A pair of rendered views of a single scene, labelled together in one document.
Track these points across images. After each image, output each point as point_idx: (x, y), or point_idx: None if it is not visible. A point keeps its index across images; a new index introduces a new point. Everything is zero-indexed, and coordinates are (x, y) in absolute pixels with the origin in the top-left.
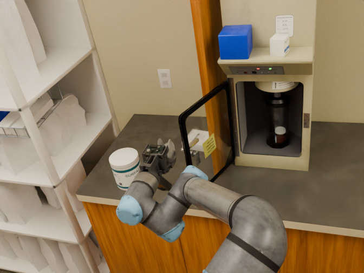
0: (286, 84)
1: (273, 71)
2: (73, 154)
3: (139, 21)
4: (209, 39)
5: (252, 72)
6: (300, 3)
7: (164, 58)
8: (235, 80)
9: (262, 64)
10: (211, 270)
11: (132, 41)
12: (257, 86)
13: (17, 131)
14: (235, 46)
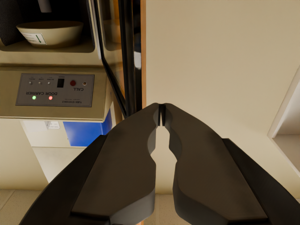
0: (26, 37)
1: (32, 87)
2: None
3: (241, 55)
4: None
5: (64, 81)
6: (39, 136)
7: (231, 6)
8: (94, 54)
9: (39, 114)
10: None
11: (262, 32)
12: (69, 29)
13: None
14: (81, 135)
